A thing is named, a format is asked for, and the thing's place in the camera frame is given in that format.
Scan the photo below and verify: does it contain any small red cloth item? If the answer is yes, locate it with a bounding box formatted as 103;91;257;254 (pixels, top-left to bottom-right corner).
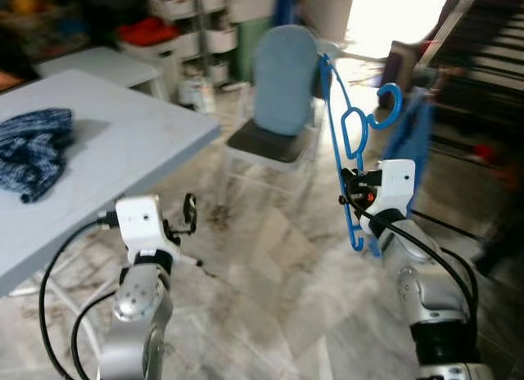
471;142;500;164

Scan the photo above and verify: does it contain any small white table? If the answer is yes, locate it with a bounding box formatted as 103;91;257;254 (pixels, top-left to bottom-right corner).
34;46;165;102

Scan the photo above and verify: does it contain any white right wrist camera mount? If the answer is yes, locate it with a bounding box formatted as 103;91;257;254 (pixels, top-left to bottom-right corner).
364;159;417;221

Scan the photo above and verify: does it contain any red bag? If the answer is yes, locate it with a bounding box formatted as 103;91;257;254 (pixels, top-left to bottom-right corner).
115;18;179;47

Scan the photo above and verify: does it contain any white drawer shelf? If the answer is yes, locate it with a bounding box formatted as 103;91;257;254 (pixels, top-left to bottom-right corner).
119;0;246;86

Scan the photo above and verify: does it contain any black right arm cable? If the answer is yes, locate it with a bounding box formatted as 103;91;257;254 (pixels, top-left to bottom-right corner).
340;196;481;319

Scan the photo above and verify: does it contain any light blue chair cushion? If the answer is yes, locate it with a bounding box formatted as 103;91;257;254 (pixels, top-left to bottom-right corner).
251;24;320;137

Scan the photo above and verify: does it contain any grey folding chair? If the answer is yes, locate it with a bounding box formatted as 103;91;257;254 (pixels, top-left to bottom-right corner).
223;44;345;201

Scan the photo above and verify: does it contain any dark green bin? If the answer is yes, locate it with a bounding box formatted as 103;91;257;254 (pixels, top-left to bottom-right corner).
236;18;271;84

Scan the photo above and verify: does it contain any white drink carton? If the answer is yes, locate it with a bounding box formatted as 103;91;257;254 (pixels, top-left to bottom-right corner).
180;73;215;111

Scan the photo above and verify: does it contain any blue plaid shirt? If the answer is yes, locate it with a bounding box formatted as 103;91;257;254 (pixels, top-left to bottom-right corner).
0;107;76;205

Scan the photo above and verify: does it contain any blue plastic hanger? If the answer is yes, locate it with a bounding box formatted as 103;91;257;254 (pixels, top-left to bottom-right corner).
318;52;404;254

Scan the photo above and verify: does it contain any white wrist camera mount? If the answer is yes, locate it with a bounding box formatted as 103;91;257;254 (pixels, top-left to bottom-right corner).
364;159;417;221
115;195;183;262

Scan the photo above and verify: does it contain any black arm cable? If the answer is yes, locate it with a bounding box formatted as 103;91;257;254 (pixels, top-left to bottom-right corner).
340;196;481;319
38;212;124;380

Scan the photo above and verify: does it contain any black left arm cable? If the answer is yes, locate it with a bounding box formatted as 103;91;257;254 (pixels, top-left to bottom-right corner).
38;212;124;380

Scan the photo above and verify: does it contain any dark blue hanging cloth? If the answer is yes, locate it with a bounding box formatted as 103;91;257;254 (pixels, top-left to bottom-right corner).
274;0;300;27

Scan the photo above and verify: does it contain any white folding table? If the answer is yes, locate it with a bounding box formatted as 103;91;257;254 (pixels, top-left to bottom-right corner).
0;69;222;315

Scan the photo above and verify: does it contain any purple armchair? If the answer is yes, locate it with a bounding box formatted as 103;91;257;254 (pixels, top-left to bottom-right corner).
378;40;431;115

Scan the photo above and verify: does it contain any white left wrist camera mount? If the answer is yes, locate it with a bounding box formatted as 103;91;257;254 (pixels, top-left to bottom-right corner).
115;195;183;262

